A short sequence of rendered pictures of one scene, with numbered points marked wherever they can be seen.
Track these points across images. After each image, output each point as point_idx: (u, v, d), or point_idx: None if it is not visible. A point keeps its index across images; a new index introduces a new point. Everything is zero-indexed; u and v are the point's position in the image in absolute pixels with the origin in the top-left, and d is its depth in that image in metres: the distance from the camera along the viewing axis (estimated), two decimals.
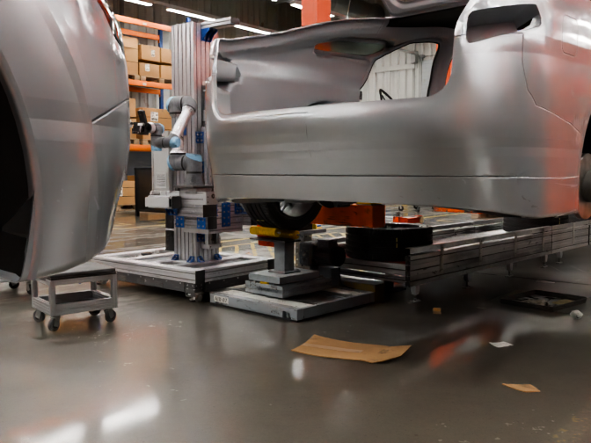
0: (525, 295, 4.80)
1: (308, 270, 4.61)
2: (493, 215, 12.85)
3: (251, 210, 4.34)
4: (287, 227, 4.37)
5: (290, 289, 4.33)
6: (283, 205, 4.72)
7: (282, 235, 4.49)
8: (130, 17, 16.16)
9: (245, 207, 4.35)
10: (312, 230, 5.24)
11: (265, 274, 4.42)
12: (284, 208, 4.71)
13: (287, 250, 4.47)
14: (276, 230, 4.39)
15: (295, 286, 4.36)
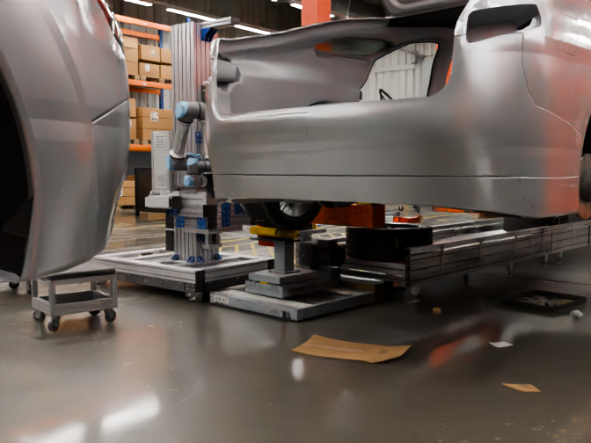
0: (525, 295, 4.80)
1: (308, 270, 4.61)
2: (493, 215, 12.85)
3: (251, 210, 4.34)
4: (287, 227, 4.37)
5: (290, 289, 4.33)
6: (283, 205, 4.72)
7: (282, 235, 4.49)
8: (130, 17, 16.16)
9: (245, 207, 4.35)
10: (312, 230, 5.24)
11: (265, 274, 4.42)
12: (284, 208, 4.71)
13: (287, 250, 4.47)
14: (276, 230, 4.39)
15: (295, 286, 4.36)
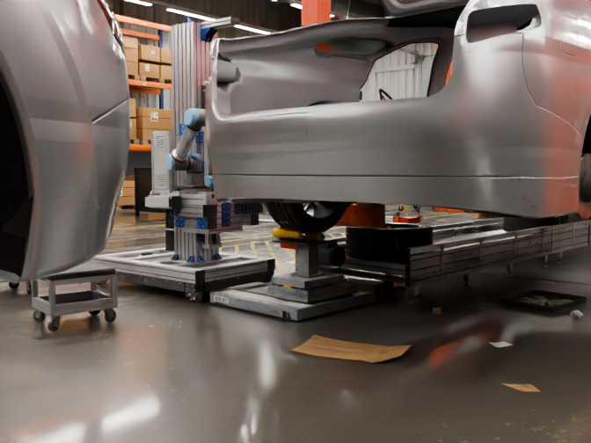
0: (525, 295, 4.80)
1: (331, 273, 4.46)
2: (493, 215, 12.85)
3: (274, 212, 4.19)
4: (311, 228, 4.22)
5: (316, 294, 4.18)
6: (306, 206, 4.57)
7: (307, 236, 4.34)
8: (130, 17, 16.16)
9: (269, 209, 4.20)
10: None
11: (288, 278, 4.27)
12: (307, 209, 4.56)
13: (311, 252, 4.32)
14: (301, 232, 4.24)
15: (320, 291, 4.21)
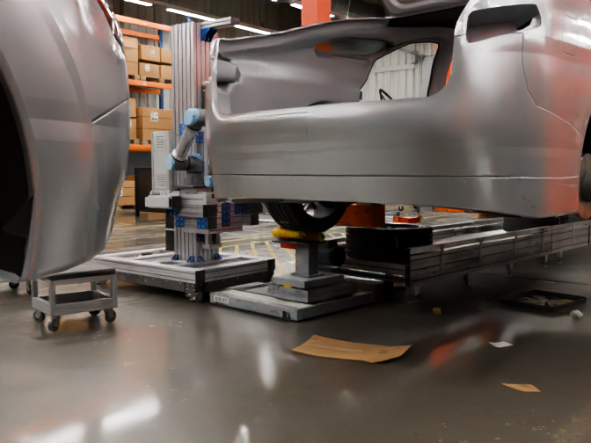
0: (525, 295, 4.80)
1: (331, 273, 4.46)
2: (493, 215, 12.85)
3: (274, 212, 4.19)
4: (311, 228, 4.22)
5: (316, 294, 4.18)
6: (306, 206, 4.57)
7: (307, 236, 4.34)
8: (130, 17, 16.16)
9: (269, 209, 4.20)
10: None
11: (288, 278, 4.27)
12: (307, 209, 4.56)
13: (311, 252, 4.32)
14: (301, 232, 4.24)
15: (320, 291, 4.21)
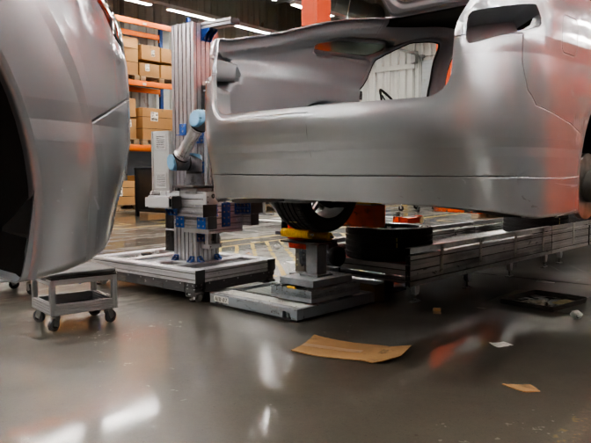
0: (525, 295, 4.80)
1: (340, 273, 4.47)
2: (493, 215, 12.85)
3: (283, 212, 4.20)
4: (320, 228, 4.23)
5: (319, 294, 4.16)
6: (314, 206, 4.58)
7: (315, 236, 4.35)
8: (130, 17, 16.16)
9: (277, 208, 4.22)
10: None
11: (297, 278, 4.28)
12: (315, 209, 4.57)
13: (319, 252, 4.34)
14: (310, 232, 4.25)
15: (324, 291, 4.19)
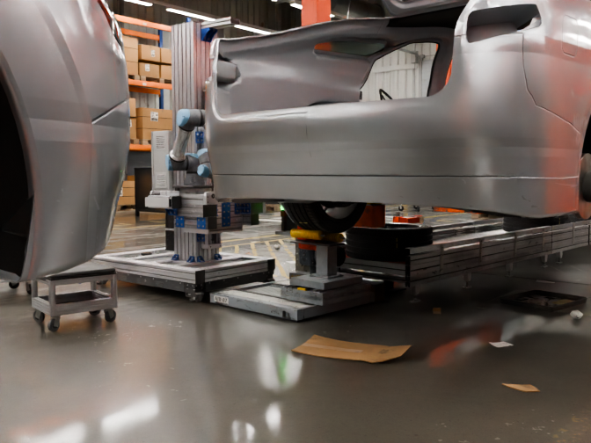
0: (525, 295, 4.80)
1: (351, 274, 4.41)
2: (493, 215, 12.85)
3: (294, 212, 4.14)
4: (331, 229, 4.17)
5: (330, 296, 4.10)
6: (324, 206, 4.52)
7: (325, 237, 4.29)
8: (130, 17, 16.16)
9: (288, 209, 4.15)
10: None
11: (307, 279, 4.22)
12: (324, 210, 4.51)
13: (330, 253, 4.28)
14: (320, 233, 4.19)
15: (334, 294, 4.13)
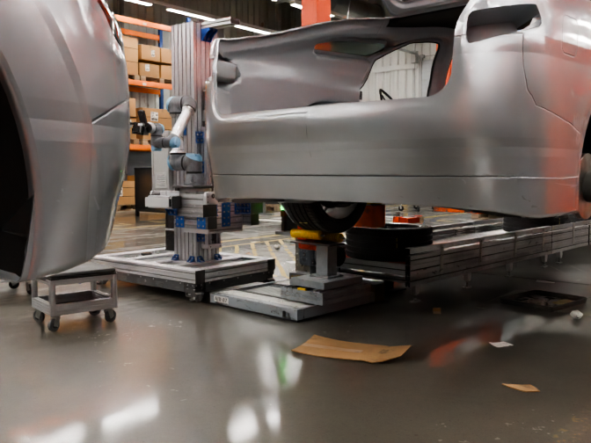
0: (525, 295, 4.80)
1: (351, 274, 4.41)
2: (493, 215, 12.85)
3: (294, 212, 4.14)
4: (331, 229, 4.17)
5: (330, 296, 4.10)
6: (324, 206, 4.52)
7: (325, 237, 4.29)
8: (130, 17, 16.16)
9: (288, 209, 4.15)
10: None
11: (307, 279, 4.22)
12: (324, 210, 4.51)
13: (330, 253, 4.28)
14: (320, 233, 4.19)
15: (334, 294, 4.13)
